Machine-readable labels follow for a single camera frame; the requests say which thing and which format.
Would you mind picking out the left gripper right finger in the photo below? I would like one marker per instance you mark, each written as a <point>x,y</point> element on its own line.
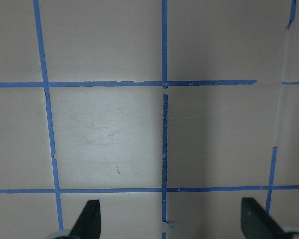
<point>256,223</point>

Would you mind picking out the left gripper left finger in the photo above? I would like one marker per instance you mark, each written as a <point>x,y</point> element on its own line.
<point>88,224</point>

